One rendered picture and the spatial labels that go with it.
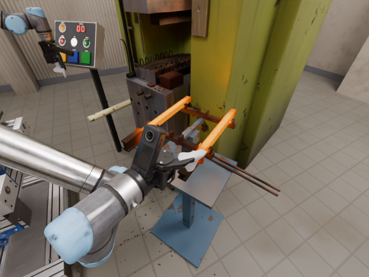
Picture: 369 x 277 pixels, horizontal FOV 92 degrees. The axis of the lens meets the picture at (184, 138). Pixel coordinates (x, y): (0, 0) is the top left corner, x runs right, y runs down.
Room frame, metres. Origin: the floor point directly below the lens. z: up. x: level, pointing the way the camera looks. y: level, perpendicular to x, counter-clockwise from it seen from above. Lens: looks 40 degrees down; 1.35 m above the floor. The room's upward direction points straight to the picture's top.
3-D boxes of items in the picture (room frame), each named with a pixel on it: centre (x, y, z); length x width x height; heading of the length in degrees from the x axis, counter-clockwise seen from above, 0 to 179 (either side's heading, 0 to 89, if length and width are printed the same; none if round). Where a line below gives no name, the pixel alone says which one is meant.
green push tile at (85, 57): (1.27, 0.66, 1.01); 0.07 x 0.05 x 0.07; 73
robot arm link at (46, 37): (1.15, 0.79, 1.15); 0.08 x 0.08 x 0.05
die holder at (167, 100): (1.24, 0.06, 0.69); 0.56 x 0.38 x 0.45; 138
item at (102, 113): (1.27, 0.57, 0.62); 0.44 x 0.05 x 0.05; 138
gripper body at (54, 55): (1.15, 0.80, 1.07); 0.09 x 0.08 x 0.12; 119
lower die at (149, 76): (1.26, 0.11, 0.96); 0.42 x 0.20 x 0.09; 138
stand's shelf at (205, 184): (0.61, -0.03, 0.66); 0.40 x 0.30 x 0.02; 57
